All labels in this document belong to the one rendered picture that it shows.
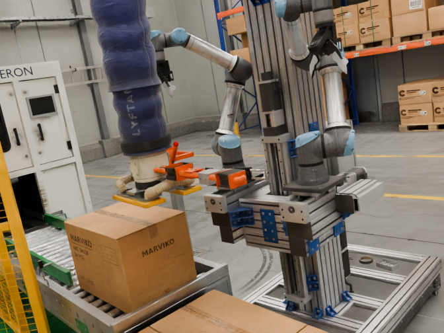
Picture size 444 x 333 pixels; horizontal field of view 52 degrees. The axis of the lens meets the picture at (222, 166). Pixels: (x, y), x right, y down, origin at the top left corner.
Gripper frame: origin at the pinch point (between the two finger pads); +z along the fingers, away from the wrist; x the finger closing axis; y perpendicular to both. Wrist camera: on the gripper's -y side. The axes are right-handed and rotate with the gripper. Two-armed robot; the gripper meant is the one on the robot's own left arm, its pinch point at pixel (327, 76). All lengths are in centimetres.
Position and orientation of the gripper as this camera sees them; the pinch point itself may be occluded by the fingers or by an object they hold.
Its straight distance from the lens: 181.0
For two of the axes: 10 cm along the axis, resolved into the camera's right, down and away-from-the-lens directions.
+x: -7.2, -0.2, 6.9
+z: 1.6, 9.7, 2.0
